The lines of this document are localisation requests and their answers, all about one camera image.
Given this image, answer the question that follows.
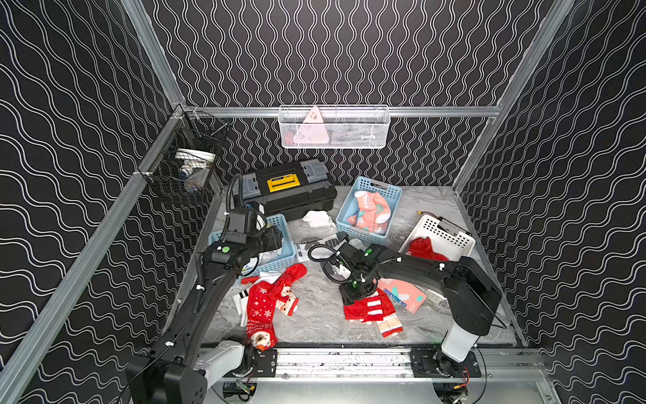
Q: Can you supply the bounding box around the white grey patterned sock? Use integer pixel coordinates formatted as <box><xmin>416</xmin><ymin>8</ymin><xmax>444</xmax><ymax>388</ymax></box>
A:
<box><xmin>296</xmin><ymin>233</ymin><xmax>349</xmax><ymax>264</ymax></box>

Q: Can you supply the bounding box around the red christmas sock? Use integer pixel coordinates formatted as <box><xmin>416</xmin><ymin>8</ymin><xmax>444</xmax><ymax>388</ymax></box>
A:
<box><xmin>407</xmin><ymin>237</ymin><xmax>448</xmax><ymax>262</ymax></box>

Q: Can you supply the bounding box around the pink sock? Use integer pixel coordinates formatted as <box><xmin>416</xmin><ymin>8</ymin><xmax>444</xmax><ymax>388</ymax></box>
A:
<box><xmin>378</xmin><ymin>279</ymin><xmax>427</xmax><ymax>314</ymax></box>
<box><xmin>346</xmin><ymin>190</ymin><xmax>392</xmax><ymax>236</ymax></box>

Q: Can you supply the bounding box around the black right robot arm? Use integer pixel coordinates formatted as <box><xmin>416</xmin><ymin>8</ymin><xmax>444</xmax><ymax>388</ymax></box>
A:
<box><xmin>336</xmin><ymin>245</ymin><xmax>502</xmax><ymax>363</ymax></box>

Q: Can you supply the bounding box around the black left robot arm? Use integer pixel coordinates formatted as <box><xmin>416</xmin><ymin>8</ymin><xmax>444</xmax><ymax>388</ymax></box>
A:
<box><xmin>125</xmin><ymin>206</ymin><xmax>283</xmax><ymax>403</ymax></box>

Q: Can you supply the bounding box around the light blue left basket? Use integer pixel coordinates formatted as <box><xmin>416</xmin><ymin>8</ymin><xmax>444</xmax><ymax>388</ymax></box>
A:
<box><xmin>200</xmin><ymin>208</ymin><xmax>285</xmax><ymax>277</ymax></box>

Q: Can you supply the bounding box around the light blue basket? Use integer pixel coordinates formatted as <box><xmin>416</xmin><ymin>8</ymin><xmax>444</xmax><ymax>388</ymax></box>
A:
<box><xmin>336</xmin><ymin>177</ymin><xmax>402</xmax><ymax>245</ymax></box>
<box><xmin>200</xmin><ymin>208</ymin><xmax>285</xmax><ymax>277</ymax></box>

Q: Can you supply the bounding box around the light blue right basket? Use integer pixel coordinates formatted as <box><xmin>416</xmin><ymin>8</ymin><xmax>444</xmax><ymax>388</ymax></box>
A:
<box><xmin>336</xmin><ymin>177</ymin><xmax>402</xmax><ymax>245</ymax></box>

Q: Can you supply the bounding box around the white perforated basket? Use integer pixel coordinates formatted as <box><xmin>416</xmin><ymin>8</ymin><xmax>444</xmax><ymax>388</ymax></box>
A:
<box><xmin>399</xmin><ymin>213</ymin><xmax>475</xmax><ymax>311</ymax></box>

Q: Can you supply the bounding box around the red striped cuff sock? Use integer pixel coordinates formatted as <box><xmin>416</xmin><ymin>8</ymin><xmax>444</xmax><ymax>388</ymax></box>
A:
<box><xmin>343</xmin><ymin>289</ymin><xmax>403</xmax><ymax>338</ymax></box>

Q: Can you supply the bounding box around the pink sock on table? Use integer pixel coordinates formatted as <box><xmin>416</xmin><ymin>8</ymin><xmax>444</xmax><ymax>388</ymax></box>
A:
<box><xmin>378</xmin><ymin>279</ymin><xmax>427</xmax><ymax>314</ymax></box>

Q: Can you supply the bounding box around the plain white sock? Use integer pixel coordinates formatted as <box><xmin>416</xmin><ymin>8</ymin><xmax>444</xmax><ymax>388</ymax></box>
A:
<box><xmin>303</xmin><ymin>210</ymin><xmax>336</xmax><ymax>229</ymax></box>

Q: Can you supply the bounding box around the black plastic toolbox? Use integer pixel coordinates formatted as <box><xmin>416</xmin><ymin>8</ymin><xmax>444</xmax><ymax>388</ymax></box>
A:
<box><xmin>242</xmin><ymin>159</ymin><xmax>337</xmax><ymax>222</ymax></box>

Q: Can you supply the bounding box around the red santa sock front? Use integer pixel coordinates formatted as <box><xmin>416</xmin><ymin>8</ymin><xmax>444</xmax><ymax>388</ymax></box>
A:
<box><xmin>246</xmin><ymin>264</ymin><xmax>308</xmax><ymax>351</ymax></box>

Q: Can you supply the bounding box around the pink triangle card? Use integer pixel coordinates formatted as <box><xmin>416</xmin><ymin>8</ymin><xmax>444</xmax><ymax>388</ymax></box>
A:
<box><xmin>294</xmin><ymin>106</ymin><xmax>330</xmax><ymax>146</ymax></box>

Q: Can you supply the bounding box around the clear wall-mounted bin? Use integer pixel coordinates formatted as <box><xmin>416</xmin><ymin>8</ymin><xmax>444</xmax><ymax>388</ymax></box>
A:
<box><xmin>278</xmin><ymin>104</ymin><xmax>391</xmax><ymax>149</ymax></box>

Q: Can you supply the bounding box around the black wire wall basket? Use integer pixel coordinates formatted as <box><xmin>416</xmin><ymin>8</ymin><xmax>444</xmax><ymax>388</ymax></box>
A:
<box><xmin>144</xmin><ymin>112</ymin><xmax>233</xmax><ymax>205</ymax></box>

